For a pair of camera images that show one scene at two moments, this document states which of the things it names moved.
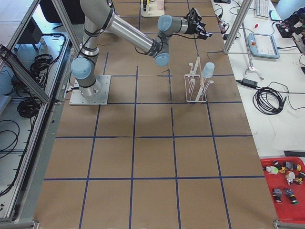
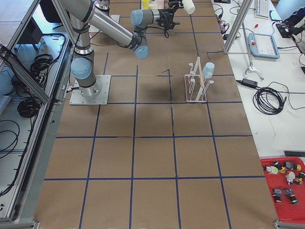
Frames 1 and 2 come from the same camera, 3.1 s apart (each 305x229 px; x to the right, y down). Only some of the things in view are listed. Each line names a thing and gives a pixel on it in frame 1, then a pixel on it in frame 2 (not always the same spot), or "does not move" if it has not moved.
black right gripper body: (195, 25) -> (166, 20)
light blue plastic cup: (208, 70) does not move
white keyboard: (262, 9) does not move
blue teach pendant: (263, 46) does not move
